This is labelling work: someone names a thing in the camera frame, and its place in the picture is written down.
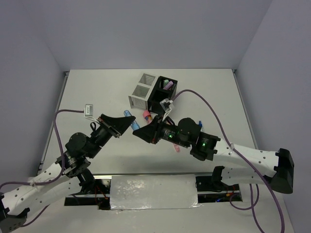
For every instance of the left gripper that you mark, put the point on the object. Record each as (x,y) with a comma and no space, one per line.
(119,124)

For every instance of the pink highlighter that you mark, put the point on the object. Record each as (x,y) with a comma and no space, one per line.
(176,147)

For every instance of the pink-capped marker tube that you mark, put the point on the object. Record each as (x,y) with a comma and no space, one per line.
(147,116)

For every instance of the silver foil sheet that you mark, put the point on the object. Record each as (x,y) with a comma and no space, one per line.
(153,192)

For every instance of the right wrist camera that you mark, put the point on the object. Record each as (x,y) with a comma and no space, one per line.
(167,106)

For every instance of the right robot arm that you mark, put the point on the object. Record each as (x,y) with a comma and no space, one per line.
(235,164)

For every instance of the white slatted pen holder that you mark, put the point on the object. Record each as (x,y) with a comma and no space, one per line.
(142,91)

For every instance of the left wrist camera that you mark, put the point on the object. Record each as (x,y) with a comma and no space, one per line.
(88,112)

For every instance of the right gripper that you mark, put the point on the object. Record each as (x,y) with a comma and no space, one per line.
(151,132)

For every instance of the black slatted pen holder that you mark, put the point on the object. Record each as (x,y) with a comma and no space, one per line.
(158,94)

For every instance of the purple highlighter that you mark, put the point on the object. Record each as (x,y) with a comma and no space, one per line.
(168,85)

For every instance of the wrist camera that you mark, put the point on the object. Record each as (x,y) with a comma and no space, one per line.
(167,106)
(88,112)

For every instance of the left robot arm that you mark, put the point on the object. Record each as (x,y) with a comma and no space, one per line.
(68,175)

